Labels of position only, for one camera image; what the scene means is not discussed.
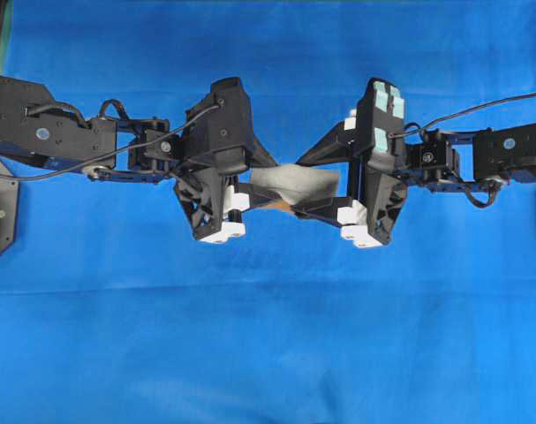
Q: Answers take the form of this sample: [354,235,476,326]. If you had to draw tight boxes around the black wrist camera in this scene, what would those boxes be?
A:
[181,77,254,176]
[353,78,406,174]

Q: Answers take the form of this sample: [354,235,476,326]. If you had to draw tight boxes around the black camera cable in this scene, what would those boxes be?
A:
[0,99,224,182]
[390,90,536,139]

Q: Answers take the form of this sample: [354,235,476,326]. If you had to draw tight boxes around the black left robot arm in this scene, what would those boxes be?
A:
[0,76,276,244]

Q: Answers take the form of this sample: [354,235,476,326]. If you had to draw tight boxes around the blue table cloth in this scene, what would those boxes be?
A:
[0,1,536,423]

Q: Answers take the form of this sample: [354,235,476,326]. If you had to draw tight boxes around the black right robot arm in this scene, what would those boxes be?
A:
[293,108,536,248]

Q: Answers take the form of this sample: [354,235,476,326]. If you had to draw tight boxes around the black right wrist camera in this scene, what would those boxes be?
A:
[353,78,406,174]

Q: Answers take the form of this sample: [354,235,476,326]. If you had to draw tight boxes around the grey and orange sponge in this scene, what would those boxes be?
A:
[250,163,340,214]

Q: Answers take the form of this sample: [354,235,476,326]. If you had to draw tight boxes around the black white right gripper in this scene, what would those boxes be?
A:
[293,108,410,251]

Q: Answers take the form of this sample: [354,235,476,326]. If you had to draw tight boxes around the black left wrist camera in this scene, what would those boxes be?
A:
[181,77,254,176]

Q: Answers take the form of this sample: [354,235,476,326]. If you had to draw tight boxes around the black right camera cable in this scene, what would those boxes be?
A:
[390,90,536,139]

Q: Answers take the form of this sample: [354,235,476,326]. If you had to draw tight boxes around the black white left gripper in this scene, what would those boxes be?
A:
[174,137,294,244]

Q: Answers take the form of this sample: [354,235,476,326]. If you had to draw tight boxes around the black left camera cable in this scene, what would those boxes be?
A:
[0,99,224,182]

